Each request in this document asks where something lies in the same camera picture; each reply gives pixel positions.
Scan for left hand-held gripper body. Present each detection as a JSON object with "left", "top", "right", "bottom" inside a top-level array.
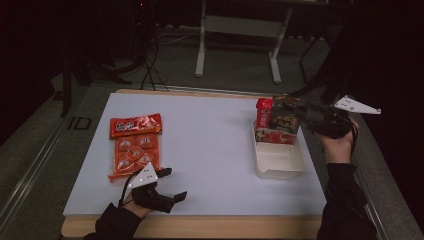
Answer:
[{"left": 128, "top": 162, "right": 176, "bottom": 214}]

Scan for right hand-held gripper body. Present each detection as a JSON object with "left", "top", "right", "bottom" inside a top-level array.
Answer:
[{"left": 306, "top": 94, "right": 383, "bottom": 139}]

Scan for red and black food packet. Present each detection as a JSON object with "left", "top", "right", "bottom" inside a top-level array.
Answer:
[{"left": 254, "top": 95, "right": 302, "bottom": 145}]

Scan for orange snack packet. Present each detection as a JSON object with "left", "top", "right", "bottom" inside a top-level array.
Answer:
[{"left": 108, "top": 113, "right": 163, "bottom": 183}]

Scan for white plastic bin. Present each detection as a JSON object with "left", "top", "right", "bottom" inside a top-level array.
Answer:
[{"left": 252, "top": 120, "right": 307, "bottom": 180}]

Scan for person's right hand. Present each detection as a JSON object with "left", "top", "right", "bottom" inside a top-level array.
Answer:
[{"left": 314, "top": 116, "right": 360, "bottom": 164}]

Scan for person's left hand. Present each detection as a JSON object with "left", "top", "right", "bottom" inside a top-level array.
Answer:
[{"left": 123, "top": 194, "right": 154, "bottom": 219}]

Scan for black floor stand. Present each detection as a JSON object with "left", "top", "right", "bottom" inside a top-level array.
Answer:
[
  {"left": 289, "top": 33, "right": 351, "bottom": 104},
  {"left": 59, "top": 49, "right": 133, "bottom": 118}
]

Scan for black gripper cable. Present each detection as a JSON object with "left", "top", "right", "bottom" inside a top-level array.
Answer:
[
  {"left": 348, "top": 120, "right": 360, "bottom": 158},
  {"left": 118, "top": 167, "right": 143, "bottom": 207}
]

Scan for metal floor rail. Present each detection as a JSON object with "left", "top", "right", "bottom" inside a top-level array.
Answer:
[
  {"left": 353, "top": 116, "right": 393, "bottom": 240},
  {"left": 0, "top": 113, "right": 69, "bottom": 228}
]

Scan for white metal desk frame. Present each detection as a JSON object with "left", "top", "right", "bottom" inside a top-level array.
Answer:
[{"left": 194, "top": 0, "right": 294, "bottom": 84}]

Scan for black floor cables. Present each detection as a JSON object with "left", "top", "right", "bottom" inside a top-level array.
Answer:
[{"left": 138, "top": 31, "right": 171, "bottom": 92}]

